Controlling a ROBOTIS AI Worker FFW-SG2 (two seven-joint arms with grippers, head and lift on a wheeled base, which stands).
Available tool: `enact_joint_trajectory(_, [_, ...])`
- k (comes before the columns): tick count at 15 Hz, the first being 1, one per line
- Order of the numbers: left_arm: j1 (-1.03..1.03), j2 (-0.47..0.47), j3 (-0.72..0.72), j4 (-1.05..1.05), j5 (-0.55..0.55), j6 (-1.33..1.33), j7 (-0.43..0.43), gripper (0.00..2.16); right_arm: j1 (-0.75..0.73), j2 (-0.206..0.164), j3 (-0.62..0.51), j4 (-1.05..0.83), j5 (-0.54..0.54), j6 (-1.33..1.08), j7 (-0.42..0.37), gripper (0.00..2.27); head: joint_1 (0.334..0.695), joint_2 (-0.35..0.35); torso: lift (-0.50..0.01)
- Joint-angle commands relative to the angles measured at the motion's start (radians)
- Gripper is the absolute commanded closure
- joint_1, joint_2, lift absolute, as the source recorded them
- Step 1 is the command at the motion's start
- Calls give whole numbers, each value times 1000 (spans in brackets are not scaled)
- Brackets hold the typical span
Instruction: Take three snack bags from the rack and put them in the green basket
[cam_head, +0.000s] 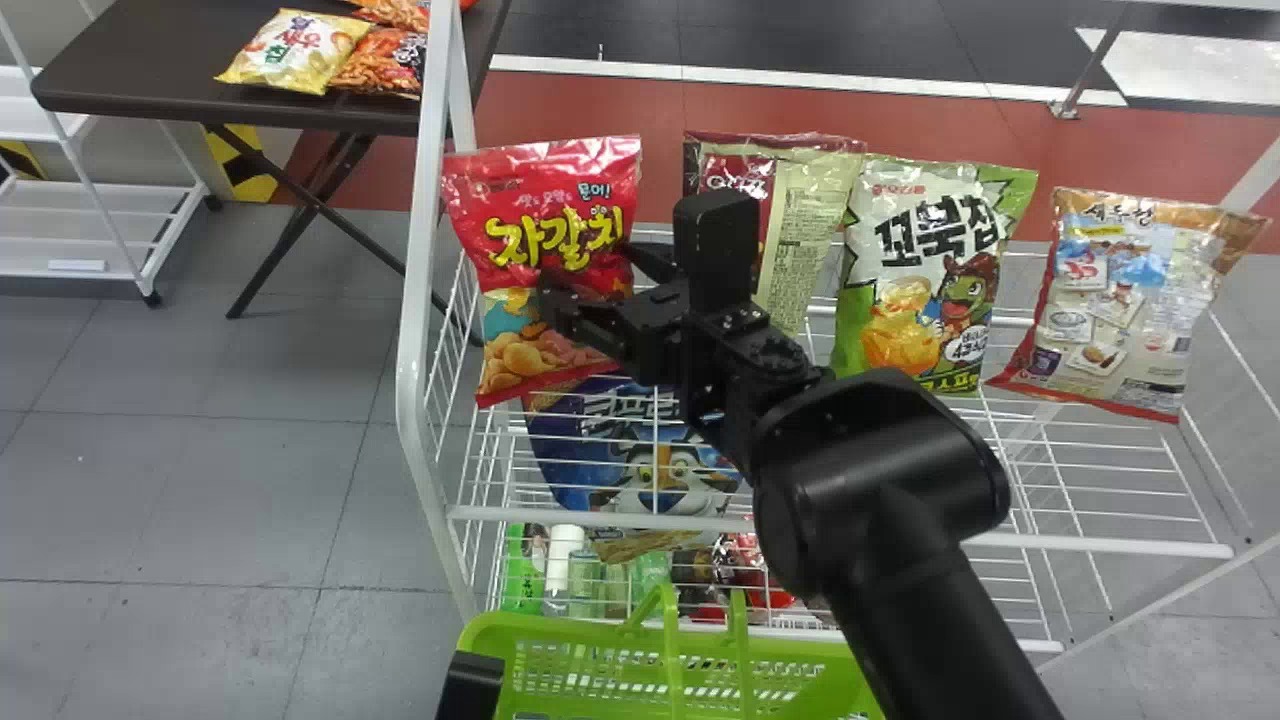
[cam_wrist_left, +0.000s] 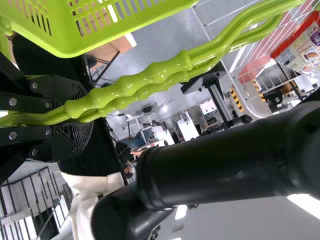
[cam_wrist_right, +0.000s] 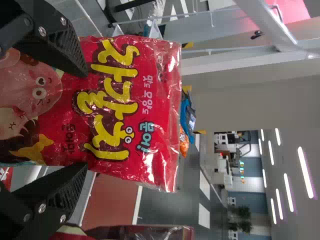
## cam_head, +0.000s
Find orange snack packet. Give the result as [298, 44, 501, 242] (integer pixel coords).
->
[348, 0, 432, 33]
[329, 26, 430, 100]

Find red snack packet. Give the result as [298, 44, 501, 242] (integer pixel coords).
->
[441, 135, 643, 410]

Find blue cereal bag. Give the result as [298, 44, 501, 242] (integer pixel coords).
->
[521, 374, 747, 563]

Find yellow black striped post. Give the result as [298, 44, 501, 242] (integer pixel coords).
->
[204, 124, 282, 204]

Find white wire rack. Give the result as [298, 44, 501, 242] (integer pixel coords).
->
[394, 0, 1280, 663]

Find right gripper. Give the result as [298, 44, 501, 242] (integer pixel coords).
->
[536, 241, 703, 388]

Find white shelf trolley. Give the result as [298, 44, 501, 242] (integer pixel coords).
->
[0, 0, 224, 308]

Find dark side table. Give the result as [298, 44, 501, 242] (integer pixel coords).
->
[30, 0, 517, 322]

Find green snack packet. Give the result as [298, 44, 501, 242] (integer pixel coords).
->
[829, 153, 1040, 400]

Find brown snack packet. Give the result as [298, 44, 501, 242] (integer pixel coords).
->
[984, 186, 1272, 425]

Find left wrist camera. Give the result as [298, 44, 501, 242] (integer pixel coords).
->
[434, 650, 507, 720]

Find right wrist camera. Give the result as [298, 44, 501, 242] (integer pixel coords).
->
[672, 190, 762, 317]

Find white bottle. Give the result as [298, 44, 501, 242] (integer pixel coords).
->
[544, 524, 587, 617]

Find green basket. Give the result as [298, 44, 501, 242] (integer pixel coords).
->
[456, 580, 887, 720]

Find green bottle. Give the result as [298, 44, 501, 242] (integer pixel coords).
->
[499, 524, 547, 614]

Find yellow snack packet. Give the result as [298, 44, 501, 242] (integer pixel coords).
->
[214, 8, 374, 98]

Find maroon snack packet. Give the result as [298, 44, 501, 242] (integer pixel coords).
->
[683, 130, 867, 341]

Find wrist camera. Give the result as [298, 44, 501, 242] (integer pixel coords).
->
[672, 190, 762, 317]
[434, 650, 507, 720]

